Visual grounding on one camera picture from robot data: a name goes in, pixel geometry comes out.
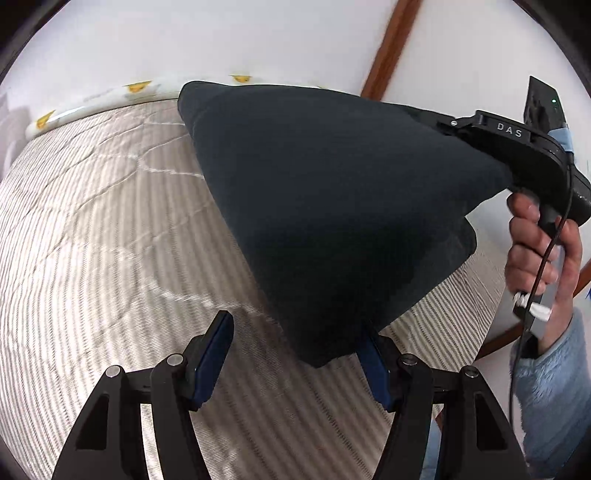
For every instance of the duck print white sheet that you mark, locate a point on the duck print white sheet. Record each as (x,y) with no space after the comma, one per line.
(92,99)

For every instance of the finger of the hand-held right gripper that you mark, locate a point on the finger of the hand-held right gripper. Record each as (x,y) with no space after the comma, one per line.
(450,123)

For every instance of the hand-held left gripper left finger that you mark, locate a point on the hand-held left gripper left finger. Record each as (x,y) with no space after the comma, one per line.
(212,360)

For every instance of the black t-shirt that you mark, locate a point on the black t-shirt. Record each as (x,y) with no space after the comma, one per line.
(323,207)

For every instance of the person's right hand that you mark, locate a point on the person's right hand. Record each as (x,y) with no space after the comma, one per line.
(526,263)

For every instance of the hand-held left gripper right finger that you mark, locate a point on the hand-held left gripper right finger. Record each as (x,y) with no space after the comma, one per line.
(375,369)

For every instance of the brown wooden door frame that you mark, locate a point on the brown wooden door frame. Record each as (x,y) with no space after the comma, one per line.
(392,46)

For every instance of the striped quilted mattress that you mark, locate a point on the striped quilted mattress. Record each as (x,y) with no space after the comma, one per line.
(115,230)

